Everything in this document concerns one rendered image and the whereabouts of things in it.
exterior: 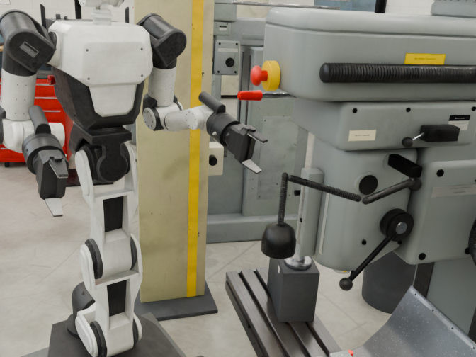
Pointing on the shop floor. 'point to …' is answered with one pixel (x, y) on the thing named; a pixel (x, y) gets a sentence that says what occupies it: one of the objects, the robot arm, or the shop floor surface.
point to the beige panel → (176, 178)
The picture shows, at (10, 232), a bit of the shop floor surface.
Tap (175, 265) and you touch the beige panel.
